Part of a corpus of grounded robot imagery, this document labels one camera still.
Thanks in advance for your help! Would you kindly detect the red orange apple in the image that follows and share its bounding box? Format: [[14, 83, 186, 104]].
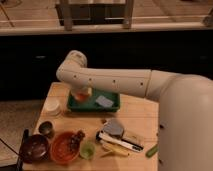
[[74, 93, 90, 101]]

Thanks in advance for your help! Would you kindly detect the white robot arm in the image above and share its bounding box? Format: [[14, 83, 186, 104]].
[[56, 50, 213, 171]]

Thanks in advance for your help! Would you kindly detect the small metal cup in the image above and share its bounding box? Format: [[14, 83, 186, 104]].
[[38, 121, 54, 137]]

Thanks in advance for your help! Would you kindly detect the small green cup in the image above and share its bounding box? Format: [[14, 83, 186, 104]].
[[80, 141, 95, 160]]

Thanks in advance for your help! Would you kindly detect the green plastic tray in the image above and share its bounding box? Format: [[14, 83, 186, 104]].
[[67, 89, 120, 112]]

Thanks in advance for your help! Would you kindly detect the blue grey sponge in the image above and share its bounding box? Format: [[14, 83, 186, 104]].
[[95, 96, 114, 108]]

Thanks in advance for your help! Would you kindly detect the grey cloth pouch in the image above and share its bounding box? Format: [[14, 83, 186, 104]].
[[103, 119, 124, 136]]

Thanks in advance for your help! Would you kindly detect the dark brown toy piece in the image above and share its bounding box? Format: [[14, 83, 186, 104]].
[[70, 130, 85, 149]]

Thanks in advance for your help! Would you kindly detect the orange plastic bowl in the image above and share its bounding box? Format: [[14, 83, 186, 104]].
[[49, 131, 79, 165]]

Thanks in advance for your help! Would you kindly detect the yellow banana toy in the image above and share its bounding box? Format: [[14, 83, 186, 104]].
[[102, 143, 129, 157]]

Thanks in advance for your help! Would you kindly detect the dark brown bowl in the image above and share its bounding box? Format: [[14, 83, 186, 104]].
[[19, 134, 49, 164]]

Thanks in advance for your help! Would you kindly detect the green cucumber toy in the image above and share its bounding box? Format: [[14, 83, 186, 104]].
[[145, 145, 158, 158]]

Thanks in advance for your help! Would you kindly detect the black spoon handle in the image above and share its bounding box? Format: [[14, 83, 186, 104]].
[[16, 128, 30, 171]]

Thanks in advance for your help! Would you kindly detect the wooden chair frame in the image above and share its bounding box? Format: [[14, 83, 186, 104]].
[[55, 0, 134, 31]]

